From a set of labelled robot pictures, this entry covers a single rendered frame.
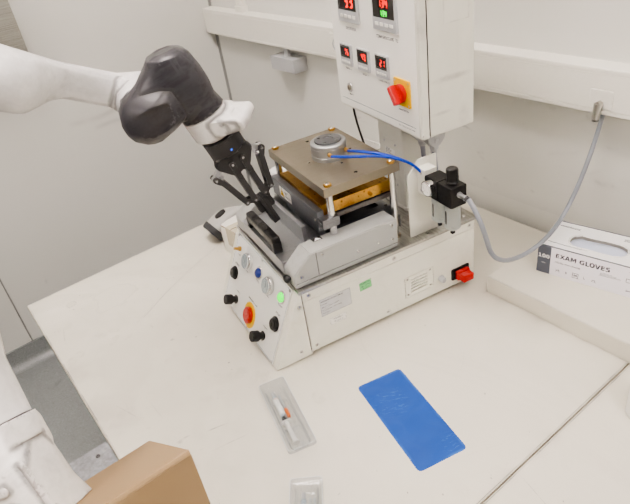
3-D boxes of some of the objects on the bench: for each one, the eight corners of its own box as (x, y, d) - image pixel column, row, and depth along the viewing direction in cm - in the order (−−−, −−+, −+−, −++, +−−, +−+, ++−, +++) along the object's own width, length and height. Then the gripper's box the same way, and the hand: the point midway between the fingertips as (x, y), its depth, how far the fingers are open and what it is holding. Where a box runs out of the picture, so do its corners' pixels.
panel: (225, 297, 150) (239, 231, 143) (273, 365, 127) (293, 290, 120) (217, 297, 149) (232, 230, 142) (264, 366, 126) (284, 290, 119)
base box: (394, 224, 169) (390, 170, 160) (484, 286, 140) (485, 224, 131) (223, 295, 152) (207, 239, 142) (284, 382, 123) (269, 319, 113)
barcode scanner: (258, 211, 187) (253, 188, 183) (272, 219, 181) (267, 196, 177) (203, 237, 178) (196, 214, 174) (216, 246, 172) (209, 223, 168)
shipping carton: (275, 223, 179) (270, 197, 174) (300, 237, 170) (296, 210, 165) (224, 248, 171) (216, 222, 166) (247, 265, 162) (240, 238, 157)
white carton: (556, 245, 142) (559, 219, 138) (661, 272, 128) (667, 244, 124) (535, 270, 135) (537, 243, 131) (643, 302, 121) (650, 273, 117)
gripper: (237, 108, 117) (291, 194, 132) (184, 147, 116) (245, 229, 130) (251, 118, 111) (306, 207, 126) (196, 159, 110) (258, 244, 124)
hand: (267, 207), depth 126 cm, fingers closed
